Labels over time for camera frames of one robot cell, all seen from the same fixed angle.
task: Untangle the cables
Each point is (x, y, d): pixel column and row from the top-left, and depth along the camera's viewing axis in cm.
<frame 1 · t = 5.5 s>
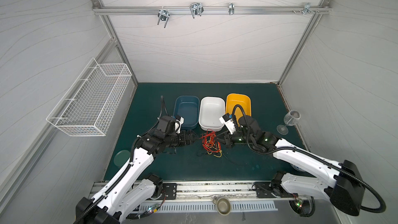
left hand: (194, 136, 75), fingers open
right hand: (216, 134, 74), fingers closed
blue plastic bin: (188, 107, 104), point 3 cm above the table
white plastic bin: (211, 109, 109), on the table
yellow plastic bin: (232, 99, 110), point 2 cm above the table
clear wine glass: (290, 119, 88), point 12 cm above the table

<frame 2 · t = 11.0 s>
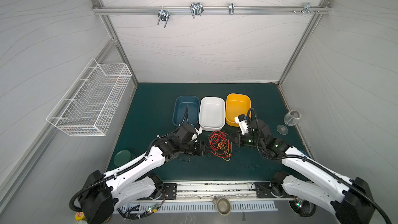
left hand: (210, 148, 74), fingers open
right hand: (229, 132, 77), fingers closed
the named things where they were.

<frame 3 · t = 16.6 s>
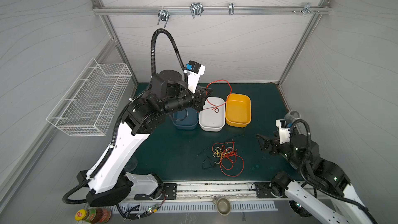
left hand: (214, 88, 54), fingers closed
right hand: (268, 130, 67), fingers open
the named things where they were.

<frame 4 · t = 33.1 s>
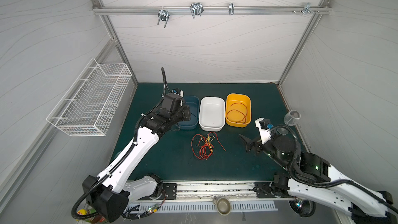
left hand: (190, 107, 75), fingers closed
right hand: (250, 127, 66), fingers open
the named things where they were.

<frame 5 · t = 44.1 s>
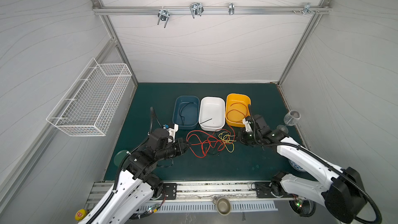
left hand: (192, 142, 70), fingers closed
right hand: (236, 133, 82), fingers closed
the named things where they were.

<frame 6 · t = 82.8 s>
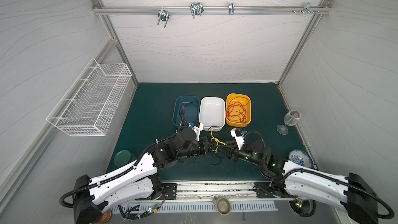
left hand: (219, 144, 67), fingers closed
right hand: (222, 141, 73), fingers open
the named things where they were.

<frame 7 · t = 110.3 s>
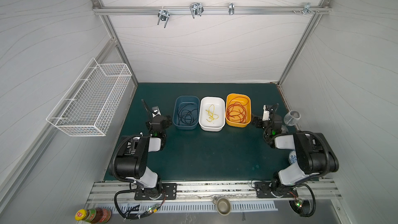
left hand: (161, 113, 94), fingers open
right hand: (263, 111, 95), fingers open
the named things where they were.

